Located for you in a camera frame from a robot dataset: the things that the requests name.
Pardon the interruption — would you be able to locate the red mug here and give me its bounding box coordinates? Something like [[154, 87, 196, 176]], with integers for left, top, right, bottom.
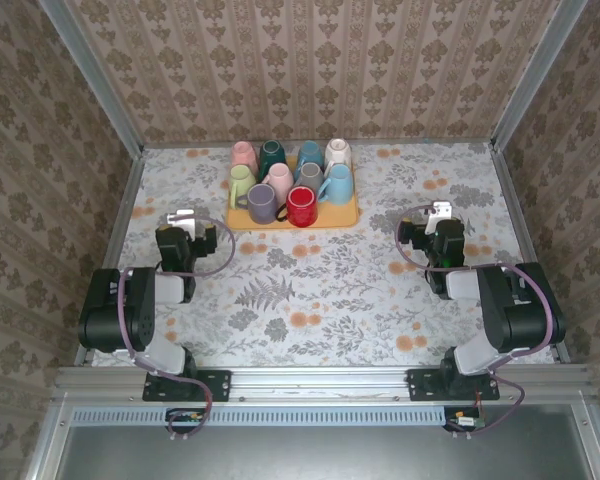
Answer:
[[275, 185, 319, 228]]

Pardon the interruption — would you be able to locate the aluminium frame post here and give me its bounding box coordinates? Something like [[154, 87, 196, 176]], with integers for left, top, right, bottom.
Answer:
[[489, 0, 589, 151], [37, 0, 146, 156]]

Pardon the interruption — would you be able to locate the slotted grey cable duct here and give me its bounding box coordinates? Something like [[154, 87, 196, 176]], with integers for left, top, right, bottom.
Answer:
[[72, 405, 446, 426]]

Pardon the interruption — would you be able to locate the light blue mug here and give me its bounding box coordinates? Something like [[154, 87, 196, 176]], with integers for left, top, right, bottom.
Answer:
[[315, 163, 355, 206]]

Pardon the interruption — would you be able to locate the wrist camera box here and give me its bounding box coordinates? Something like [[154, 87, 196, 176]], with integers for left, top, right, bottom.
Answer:
[[165, 208, 197, 237], [431, 200, 455, 235]]

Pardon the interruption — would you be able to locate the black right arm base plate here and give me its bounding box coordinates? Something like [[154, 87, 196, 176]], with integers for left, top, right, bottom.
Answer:
[[406, 368, 500, 403]]

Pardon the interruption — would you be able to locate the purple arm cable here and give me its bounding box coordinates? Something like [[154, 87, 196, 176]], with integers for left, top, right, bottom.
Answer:
[[396, 203, 556, 441], [117, 215, 237, 442]]

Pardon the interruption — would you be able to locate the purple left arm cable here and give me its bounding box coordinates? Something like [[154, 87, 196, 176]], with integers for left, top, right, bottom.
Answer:
[[117, 215, 237, 442]]

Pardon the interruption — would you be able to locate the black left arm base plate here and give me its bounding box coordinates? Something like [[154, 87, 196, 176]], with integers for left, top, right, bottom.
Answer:
[[142, 368, 232, 403]]

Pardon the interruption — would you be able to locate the small circuit board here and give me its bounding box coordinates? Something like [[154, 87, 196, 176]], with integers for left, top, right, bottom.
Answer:
[[165, 407, 206, 434], [444, 407, 486, 432]]

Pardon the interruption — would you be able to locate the white fluted mug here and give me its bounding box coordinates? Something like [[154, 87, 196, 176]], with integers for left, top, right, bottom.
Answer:
[[323, 138, 354, 174]]

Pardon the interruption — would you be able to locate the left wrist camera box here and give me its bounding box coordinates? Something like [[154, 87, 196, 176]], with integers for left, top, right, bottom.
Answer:
[[165, 208, 197, 237]]

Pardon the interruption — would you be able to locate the grey mug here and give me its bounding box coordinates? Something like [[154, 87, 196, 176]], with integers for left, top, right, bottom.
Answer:
[[294, 162, 325, 194]]

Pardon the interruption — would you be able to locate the dark green mug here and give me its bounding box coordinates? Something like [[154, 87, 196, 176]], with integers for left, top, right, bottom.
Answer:
[[258, 139, 287, 174]]

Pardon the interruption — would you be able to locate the grey metal panel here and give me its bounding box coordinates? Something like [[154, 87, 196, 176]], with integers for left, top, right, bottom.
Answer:
[[54, 403, 599, 480]]

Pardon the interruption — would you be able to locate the pale pink mug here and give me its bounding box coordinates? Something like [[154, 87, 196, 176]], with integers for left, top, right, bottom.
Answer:
[[262, 162, 295, 197]]

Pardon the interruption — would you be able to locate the light green mug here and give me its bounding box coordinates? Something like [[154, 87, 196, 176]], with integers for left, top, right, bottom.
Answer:
[[228, 164, 258, 210]]

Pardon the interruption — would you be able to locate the teal blue mug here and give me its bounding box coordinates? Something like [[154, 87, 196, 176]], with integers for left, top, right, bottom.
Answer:
[[293, 140, 326, 176]]

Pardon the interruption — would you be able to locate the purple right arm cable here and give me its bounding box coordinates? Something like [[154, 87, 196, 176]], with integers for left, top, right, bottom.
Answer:
[[396, 203, 556, 441]]

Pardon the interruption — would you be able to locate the purple mug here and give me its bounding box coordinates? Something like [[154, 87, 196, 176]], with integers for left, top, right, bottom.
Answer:
[[235, 183, 280, 225]]

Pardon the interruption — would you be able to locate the aluminium table side rail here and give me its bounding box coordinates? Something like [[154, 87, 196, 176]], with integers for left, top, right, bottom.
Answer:
[[74, 149, 146, 366], [489, 144, 571, 364]]

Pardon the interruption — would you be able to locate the yellow tray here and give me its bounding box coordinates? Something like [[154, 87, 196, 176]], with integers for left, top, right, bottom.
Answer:
[[225, 154, 361, 231]]

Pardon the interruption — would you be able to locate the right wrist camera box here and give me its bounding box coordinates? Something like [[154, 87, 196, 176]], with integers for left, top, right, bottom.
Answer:
[[431, 200, 455, 235]]

